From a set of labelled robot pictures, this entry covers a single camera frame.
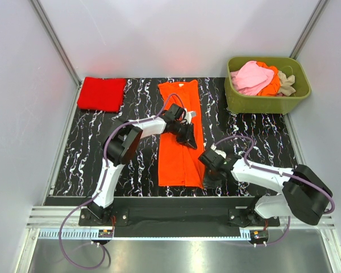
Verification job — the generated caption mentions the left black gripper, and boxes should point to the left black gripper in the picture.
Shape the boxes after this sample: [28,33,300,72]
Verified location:
[171,121,196,150]

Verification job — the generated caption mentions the orange t shirt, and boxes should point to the orange t shirt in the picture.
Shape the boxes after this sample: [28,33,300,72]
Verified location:
[256,61,281,97]
[157,79,207,189]

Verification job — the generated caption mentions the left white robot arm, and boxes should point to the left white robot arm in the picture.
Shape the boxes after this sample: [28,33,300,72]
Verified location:
[87,104,197,225]

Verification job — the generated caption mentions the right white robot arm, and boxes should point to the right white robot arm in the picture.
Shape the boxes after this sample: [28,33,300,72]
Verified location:
[198,148,332,228]

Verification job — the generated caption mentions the olive green plastic bin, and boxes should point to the olive green plastic bin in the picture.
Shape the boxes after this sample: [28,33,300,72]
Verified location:
[224,56,311,115]

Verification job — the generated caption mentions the black marble pattern mat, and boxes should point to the black marble pattern mat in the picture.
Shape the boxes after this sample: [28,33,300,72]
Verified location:
[51,77,297,197]

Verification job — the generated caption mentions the pink t shirt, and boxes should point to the pink t shirt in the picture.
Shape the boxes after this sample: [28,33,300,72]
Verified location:
[230,61,275,96]

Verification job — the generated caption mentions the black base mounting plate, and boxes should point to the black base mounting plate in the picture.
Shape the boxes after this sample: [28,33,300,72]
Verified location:
[78,196,281,238]

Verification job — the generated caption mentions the orange t shirt in bin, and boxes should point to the orange t shirt in bin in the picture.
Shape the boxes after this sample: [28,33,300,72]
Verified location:
[256,61,281,97]

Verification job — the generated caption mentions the folded red t shirt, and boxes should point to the folded red t shirt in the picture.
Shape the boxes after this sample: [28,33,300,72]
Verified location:
[77,77,127,113]

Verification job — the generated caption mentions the beige t shirt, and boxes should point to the beige t shirt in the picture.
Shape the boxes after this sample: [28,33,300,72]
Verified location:
[277,71,296,97]

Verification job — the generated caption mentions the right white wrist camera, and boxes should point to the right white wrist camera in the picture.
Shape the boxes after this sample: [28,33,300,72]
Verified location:
[210,144,227,159]

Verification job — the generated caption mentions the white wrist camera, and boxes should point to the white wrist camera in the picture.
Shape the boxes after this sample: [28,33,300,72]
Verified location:
[210,144,227,159]
[182,108,197,124]

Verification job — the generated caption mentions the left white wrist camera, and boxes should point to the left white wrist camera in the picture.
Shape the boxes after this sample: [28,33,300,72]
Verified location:
[182,108,197,124]

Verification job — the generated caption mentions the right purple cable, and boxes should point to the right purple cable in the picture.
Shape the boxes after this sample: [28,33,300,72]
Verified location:
[214,135,335,247]

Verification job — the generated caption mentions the purple cable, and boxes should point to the purple cable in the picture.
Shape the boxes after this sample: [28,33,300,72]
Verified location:
[214,135,335,247]
[58,93,188,270]

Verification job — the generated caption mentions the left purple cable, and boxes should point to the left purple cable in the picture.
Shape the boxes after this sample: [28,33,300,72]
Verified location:
[58,93,188,270]

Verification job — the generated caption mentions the aluminium rail frame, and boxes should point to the aluminium rail frame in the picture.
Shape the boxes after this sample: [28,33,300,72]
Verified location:
[27,206,336,241]

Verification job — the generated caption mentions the right aluminium corner post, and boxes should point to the right aluminium corner post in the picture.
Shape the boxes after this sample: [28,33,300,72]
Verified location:
[289,0,330,60]

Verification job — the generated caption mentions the aluminium corner post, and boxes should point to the aluminium corner post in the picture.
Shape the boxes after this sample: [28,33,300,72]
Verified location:
[289,0,330,60]
[28,0,83,88]

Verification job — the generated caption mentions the left aluminium corner post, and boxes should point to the left aluminium corner post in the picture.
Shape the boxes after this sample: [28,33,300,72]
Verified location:
[28,0,83,88]

